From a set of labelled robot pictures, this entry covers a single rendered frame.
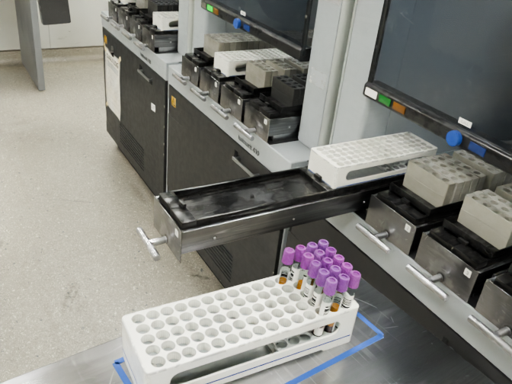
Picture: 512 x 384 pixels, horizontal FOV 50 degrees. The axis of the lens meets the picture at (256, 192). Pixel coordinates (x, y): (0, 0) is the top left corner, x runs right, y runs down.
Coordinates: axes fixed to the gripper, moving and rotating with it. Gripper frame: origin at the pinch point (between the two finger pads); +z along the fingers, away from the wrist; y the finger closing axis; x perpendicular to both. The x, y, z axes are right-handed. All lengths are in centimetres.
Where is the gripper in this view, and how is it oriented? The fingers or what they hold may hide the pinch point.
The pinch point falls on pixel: (41, 0)
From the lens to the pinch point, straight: 71.7
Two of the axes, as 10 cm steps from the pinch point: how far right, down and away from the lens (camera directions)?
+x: 8.7, -2.3, 4.4
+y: 4.9, 4.6, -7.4
